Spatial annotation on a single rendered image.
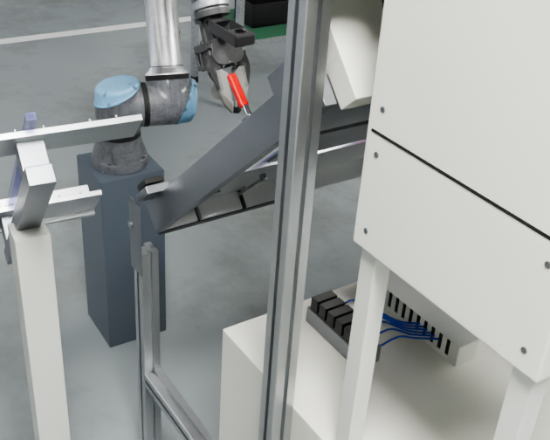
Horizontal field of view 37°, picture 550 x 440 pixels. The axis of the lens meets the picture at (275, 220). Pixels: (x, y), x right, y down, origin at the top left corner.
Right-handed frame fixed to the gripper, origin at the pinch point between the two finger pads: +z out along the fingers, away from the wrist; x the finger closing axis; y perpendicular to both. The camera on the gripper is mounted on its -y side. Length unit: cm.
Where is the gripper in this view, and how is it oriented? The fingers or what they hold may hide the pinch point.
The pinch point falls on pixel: (237, 105)
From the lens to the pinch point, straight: 171.2
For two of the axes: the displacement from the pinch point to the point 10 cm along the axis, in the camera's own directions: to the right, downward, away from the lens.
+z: 2.0, 9.7, 1.3
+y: -5.1, 0.0, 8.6
